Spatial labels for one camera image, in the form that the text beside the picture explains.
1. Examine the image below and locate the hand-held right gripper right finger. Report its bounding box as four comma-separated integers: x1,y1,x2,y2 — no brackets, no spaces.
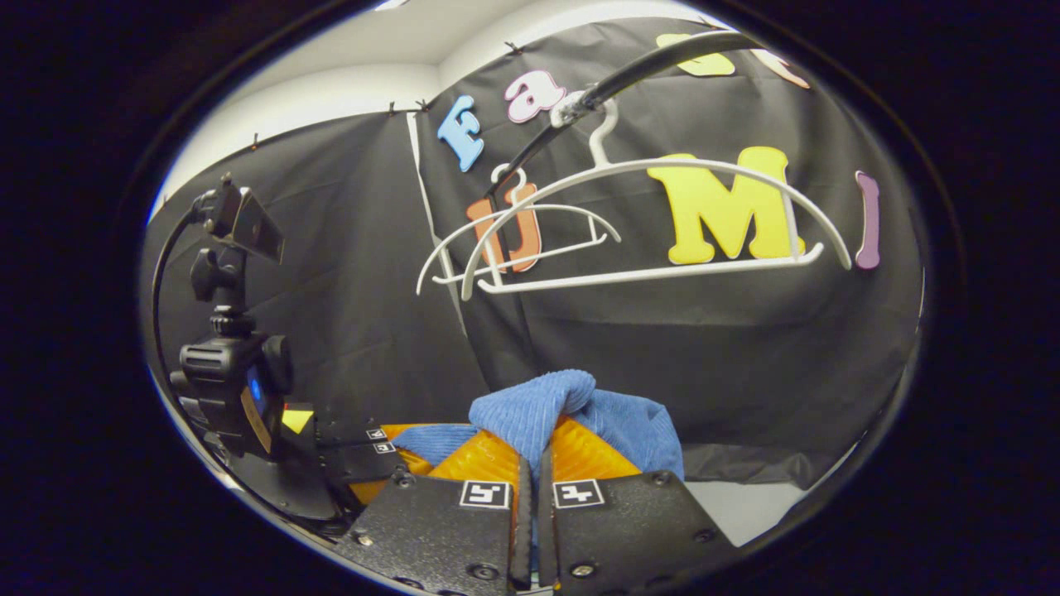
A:
537,416,740,596

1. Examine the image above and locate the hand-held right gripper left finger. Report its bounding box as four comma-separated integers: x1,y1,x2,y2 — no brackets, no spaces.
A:
338,430,535,595

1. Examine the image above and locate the blue corduroy jacket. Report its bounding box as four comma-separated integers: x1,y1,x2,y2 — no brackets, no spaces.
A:
393,369,687,483

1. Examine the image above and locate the white clothes hanger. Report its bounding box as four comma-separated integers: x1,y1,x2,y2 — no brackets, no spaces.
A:
460,98,854,303
416,163,622,297

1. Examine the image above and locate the black clothes rack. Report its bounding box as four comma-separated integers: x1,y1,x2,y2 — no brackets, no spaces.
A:
483,30,767,204

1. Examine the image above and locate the black backdrop cloth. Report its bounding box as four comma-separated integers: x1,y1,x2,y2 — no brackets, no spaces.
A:
141,17,924,489

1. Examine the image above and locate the silver tape wrap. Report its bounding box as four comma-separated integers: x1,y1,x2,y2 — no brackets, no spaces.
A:
551,87,599,127

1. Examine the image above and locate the black camera cable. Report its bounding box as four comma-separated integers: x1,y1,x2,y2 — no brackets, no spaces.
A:
151,203,208,398

